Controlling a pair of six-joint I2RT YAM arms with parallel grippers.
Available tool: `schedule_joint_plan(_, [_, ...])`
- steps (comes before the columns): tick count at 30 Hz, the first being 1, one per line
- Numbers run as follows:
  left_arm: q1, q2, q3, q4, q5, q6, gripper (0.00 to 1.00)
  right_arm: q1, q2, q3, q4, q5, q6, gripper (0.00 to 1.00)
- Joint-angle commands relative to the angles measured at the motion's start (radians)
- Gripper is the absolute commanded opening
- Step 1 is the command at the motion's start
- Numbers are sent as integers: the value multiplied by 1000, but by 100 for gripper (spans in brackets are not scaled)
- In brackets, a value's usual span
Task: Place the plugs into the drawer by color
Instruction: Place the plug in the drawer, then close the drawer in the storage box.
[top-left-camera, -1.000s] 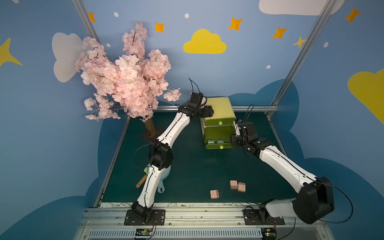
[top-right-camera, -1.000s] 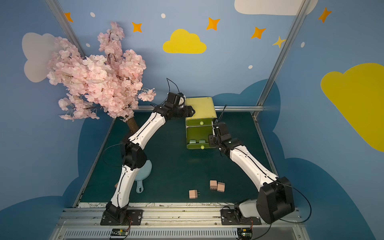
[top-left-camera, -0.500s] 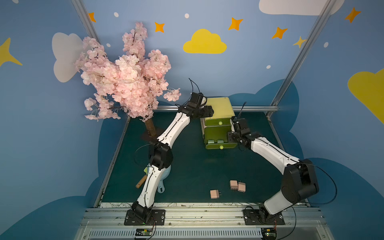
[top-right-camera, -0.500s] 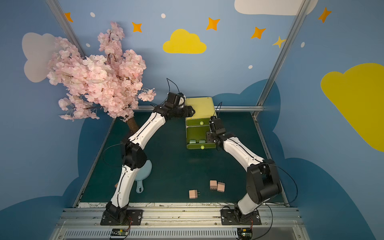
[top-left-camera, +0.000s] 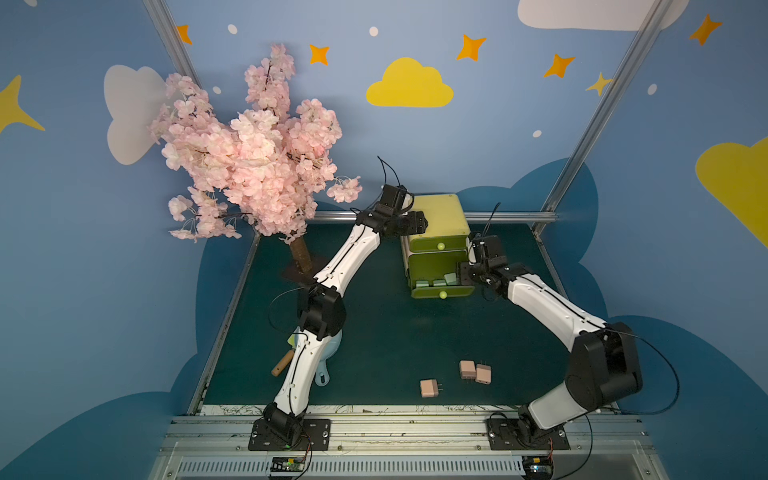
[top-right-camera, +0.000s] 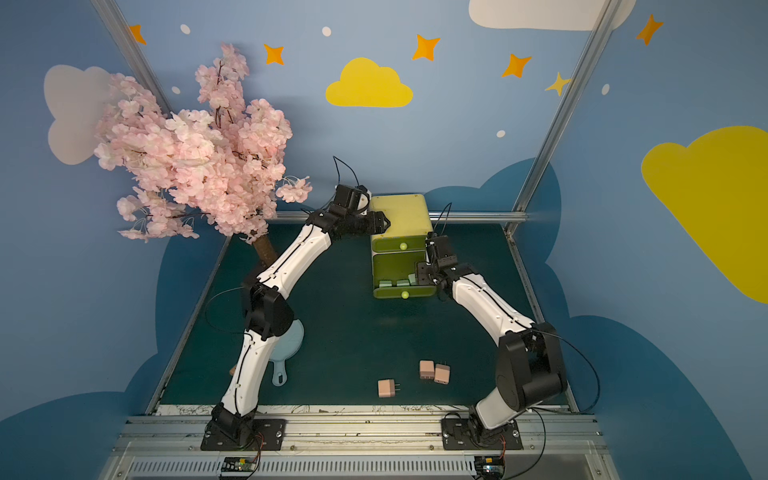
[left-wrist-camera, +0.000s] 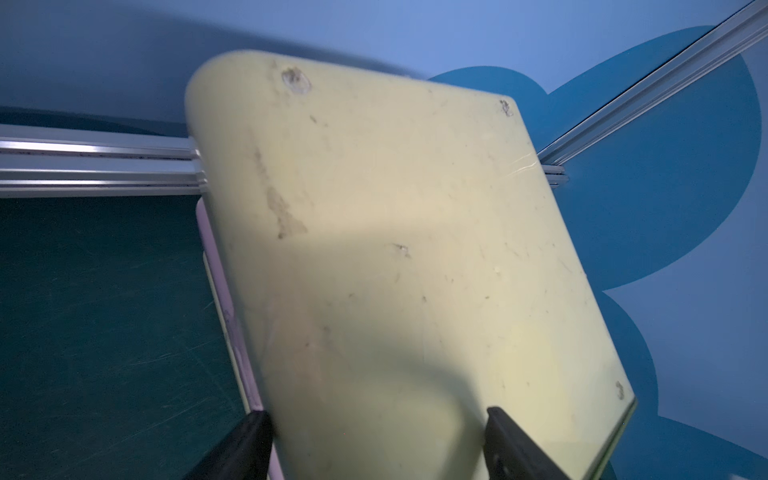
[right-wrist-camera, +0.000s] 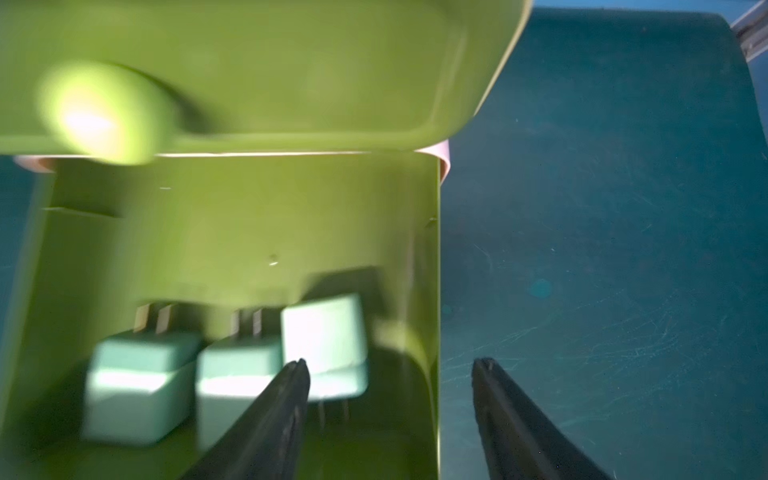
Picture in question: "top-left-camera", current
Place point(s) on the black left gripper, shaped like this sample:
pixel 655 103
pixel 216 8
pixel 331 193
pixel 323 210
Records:
pixel 409 222

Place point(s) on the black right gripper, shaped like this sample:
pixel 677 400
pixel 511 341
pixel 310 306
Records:
pixel 472 274

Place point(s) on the yellow green drawer cabinet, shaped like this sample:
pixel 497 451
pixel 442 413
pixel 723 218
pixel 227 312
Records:
pixel 438 251

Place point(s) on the pink plug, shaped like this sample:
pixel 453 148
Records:
pixel 483 374
pixel 467 370
pixel 429 388

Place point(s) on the pink plug bottom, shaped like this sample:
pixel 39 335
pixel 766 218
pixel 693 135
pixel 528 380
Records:
pixel 429 388

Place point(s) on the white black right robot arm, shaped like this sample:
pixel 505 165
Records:
pixel 603 365

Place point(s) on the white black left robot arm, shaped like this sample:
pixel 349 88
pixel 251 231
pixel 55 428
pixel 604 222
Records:
pixel 322 314

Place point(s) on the pink cherry blossom tree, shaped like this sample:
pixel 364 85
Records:
pixel 264 166

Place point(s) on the right controller board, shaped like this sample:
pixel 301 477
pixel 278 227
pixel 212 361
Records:
pixel 538 467

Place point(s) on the controller board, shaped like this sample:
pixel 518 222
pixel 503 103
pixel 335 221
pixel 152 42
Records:
pixel 538 467
pixel 288 467

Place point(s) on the left controller board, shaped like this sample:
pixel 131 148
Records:
pixel 288 467

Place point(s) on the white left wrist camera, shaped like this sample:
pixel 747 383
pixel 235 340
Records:
pixel 394 200

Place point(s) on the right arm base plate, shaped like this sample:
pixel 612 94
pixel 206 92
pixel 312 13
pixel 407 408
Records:
pixel 516 434

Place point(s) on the wooden handle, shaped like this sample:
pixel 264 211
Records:
pixel 283 363

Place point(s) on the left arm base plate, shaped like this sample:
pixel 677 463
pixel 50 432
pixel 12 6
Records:
pixel 314 434

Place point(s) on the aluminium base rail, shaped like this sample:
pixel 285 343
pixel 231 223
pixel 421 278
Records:
pixel 404 442

